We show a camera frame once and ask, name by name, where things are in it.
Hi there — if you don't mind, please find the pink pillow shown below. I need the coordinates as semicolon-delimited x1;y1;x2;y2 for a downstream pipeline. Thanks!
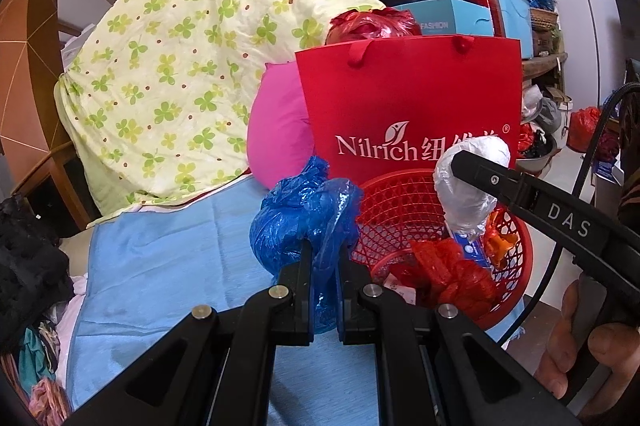
246;63;331;191

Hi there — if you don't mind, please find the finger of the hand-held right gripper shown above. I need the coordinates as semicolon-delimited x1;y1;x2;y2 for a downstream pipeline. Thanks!
450;150;538;211

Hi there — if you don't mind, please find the yellow clover print quilt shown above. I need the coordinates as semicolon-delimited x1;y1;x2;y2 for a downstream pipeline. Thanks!
54;0;396;224

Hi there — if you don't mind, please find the blue and white carton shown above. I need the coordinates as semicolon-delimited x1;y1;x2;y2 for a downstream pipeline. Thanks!
452;233;493;269

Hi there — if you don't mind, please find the red and white small box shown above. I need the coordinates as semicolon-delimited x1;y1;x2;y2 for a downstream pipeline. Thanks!
382;273;418;304

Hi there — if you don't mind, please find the wicker basket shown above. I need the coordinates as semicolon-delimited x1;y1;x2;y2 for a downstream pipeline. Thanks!
530;8;558;31

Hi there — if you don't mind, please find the light blue blanket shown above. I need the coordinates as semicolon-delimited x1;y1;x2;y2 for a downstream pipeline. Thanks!
65;178;526;426

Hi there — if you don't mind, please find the wooden table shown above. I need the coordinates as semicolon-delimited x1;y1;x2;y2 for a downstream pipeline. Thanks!
520;50;568;81

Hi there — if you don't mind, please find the brown wooden pillar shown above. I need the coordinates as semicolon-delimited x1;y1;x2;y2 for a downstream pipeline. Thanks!
0;0;96;231

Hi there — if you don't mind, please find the metal basin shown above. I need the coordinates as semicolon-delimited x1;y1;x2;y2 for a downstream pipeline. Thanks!
515;126;560;174

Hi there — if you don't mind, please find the red plastic bag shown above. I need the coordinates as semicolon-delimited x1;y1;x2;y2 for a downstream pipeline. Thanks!
410;238;498;314
325;7;423;45
569;106;603;153

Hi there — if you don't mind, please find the light blue cardboard box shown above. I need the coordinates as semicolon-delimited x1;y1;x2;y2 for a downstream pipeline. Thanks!
392;0;496;37

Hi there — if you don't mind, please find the red paper shopping bag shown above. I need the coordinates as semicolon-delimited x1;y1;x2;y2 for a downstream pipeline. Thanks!
295;34;523;187

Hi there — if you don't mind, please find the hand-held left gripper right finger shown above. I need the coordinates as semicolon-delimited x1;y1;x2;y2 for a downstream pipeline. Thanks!
336;251;583;426

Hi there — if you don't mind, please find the white plastic bag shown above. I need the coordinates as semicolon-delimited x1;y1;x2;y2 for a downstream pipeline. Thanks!
434;138;512;243

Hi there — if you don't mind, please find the orange wrapper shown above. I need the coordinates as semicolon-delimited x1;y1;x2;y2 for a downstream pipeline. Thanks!
481;211;518;269

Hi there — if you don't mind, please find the red plastic mesh basket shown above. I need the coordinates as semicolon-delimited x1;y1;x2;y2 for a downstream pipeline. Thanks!
350;176;535;332

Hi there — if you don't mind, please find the teal cloth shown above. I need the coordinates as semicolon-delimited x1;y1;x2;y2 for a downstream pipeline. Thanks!
19;325;53;384

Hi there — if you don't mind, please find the black cable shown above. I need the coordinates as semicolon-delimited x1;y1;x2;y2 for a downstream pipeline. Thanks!
500;80;640;339

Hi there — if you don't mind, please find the blue plastic bag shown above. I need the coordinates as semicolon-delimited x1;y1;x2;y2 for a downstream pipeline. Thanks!
249;156;365;334

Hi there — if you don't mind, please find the person's right hand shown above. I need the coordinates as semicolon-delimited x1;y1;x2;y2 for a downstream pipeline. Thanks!
534;281;640;402

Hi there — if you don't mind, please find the black clothing pile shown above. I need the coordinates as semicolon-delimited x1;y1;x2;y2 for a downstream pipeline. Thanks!
0;195;75;339

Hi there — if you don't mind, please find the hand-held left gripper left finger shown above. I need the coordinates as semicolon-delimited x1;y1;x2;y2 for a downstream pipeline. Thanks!
62;238;316;426

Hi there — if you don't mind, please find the blue plastic storage bin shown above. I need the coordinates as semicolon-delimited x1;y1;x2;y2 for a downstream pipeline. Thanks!
492;0;533;59

